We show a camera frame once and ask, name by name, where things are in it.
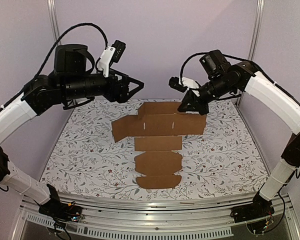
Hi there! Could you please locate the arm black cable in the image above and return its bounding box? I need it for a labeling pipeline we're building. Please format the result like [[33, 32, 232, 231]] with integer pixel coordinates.
[[1, 22, 110, 111], [178, 52, 300, 116]]

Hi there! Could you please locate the left aluminium frame post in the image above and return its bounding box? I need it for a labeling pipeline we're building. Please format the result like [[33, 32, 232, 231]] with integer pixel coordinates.
[[46, 0, 60, 41]]

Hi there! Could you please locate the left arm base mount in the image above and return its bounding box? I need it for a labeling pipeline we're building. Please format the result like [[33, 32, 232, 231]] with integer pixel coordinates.
[[38, 184, 83, 222]]

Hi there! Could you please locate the brown cardboard box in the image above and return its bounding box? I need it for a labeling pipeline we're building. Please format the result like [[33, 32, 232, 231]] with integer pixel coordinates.
[[111, 101, 207, 190]]

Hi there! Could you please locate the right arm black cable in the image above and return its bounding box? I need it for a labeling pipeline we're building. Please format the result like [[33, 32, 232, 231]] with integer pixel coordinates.
[[178, 52, 300, 116]]

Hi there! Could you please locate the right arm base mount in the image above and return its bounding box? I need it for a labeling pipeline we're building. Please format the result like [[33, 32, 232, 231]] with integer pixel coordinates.
[[230, 191, 275, 223]]

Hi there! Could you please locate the aluminium frame post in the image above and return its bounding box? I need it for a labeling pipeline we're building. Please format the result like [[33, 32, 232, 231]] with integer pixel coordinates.
[[234, 0, 266, 106], [46, 0, 60, 41]]

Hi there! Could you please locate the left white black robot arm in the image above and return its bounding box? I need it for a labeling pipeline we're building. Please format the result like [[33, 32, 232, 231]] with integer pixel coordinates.
[[0, 41, 144, 217]]

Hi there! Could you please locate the right aluminium frame post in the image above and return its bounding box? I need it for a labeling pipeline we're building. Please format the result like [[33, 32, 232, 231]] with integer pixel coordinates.
[[234, 0, 266, 106]]

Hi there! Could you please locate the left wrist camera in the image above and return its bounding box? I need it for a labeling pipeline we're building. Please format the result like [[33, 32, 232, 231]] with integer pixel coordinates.
[[95, 40, 126, 78]]

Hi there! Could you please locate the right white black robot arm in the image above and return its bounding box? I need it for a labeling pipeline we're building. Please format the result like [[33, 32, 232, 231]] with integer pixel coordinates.
[[169, 49, 300, 222]]

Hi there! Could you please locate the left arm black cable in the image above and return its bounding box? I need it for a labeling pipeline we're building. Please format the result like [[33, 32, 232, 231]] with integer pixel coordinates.
[[1, 22, 110, 111]]

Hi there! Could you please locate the aluminium front rail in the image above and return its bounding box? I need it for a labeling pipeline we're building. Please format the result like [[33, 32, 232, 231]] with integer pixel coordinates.
[[11, 192, 300, 240]]

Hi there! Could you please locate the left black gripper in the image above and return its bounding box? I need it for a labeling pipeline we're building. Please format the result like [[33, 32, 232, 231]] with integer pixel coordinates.
[[63, 68, 145, 103]]

